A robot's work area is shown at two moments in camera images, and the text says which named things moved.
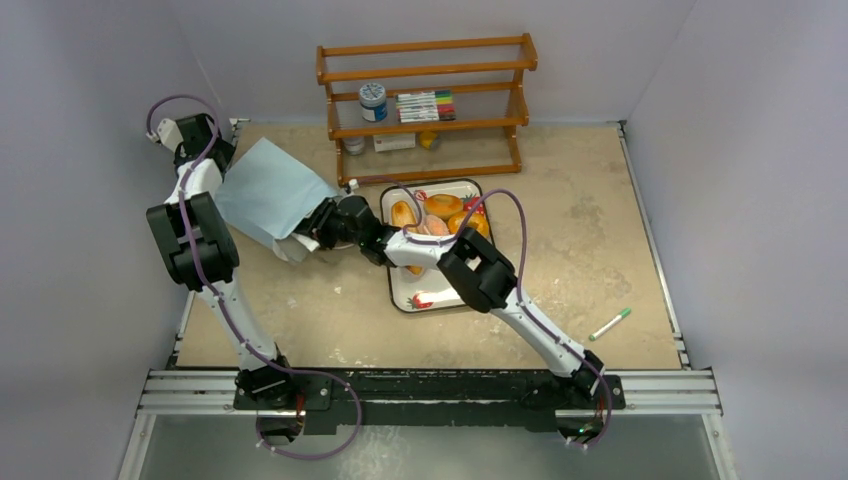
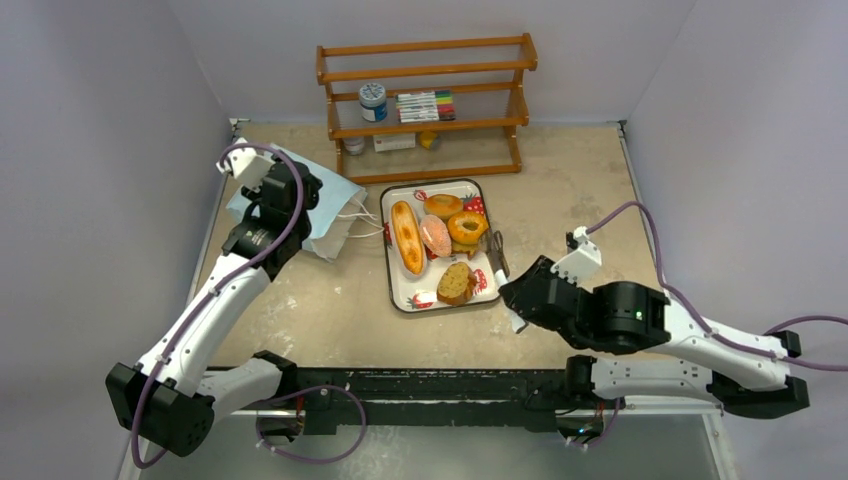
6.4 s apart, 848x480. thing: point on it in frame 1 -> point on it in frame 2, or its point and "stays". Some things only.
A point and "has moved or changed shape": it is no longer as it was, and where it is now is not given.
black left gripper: [221, 148] -> [256, 195]
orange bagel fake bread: [443, 205] stays
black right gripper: [315, 225] -> [538, 299]
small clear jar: [354, 145] stays
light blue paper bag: [272, 194] has moved or changed shape
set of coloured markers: [425, 106] stays
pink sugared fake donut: [433, 225] stays
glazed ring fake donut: [474, 220] stays
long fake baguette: [404, 215] stays
